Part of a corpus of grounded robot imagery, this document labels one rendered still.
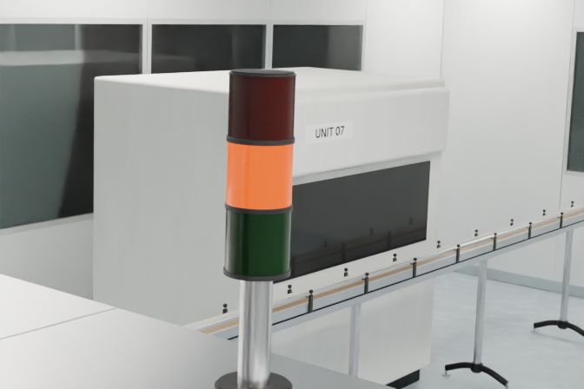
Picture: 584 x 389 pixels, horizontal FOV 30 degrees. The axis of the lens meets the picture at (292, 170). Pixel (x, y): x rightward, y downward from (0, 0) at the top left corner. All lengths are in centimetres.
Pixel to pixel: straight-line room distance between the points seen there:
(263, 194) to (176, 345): 23
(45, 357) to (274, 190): 27
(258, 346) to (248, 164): 14
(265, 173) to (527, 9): 877
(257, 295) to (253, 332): 3
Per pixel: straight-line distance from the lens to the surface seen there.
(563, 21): 938
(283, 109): 78
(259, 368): 83
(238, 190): 79
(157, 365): 92
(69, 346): 97
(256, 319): 82
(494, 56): 966
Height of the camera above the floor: 240
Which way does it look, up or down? 9 degrees down
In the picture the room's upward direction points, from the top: 2 degrees clockwise
